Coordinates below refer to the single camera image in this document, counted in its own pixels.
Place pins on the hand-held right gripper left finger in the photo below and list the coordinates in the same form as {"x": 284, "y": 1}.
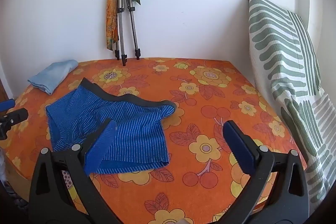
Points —
{"x": 101, "y": 146}

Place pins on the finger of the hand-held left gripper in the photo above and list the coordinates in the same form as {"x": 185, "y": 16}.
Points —
{"x": 15, "y": 116}
{"x": 8, "y": 104}

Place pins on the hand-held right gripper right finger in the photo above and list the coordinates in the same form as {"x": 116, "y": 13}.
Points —
{"x": 240, "y": 148}

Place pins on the blue striped pants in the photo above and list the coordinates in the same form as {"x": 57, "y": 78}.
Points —
{"x": 136, "y": 134}

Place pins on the light blue folded cloth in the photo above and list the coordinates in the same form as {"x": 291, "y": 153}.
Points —
{"x": 52, "y": 74}

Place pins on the orange floral blanket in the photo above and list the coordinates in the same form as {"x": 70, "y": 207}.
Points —
{"x": 210, "y": 98}

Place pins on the green striped white pillow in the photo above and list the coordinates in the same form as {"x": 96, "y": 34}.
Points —
{"x": 283, "y": 61}

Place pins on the orange floral scarf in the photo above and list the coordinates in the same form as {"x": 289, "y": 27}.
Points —
{"x": 110, "y": 16}

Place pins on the silver camera tripod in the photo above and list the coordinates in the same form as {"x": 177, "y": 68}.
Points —
{"x": 132, "y": 16}

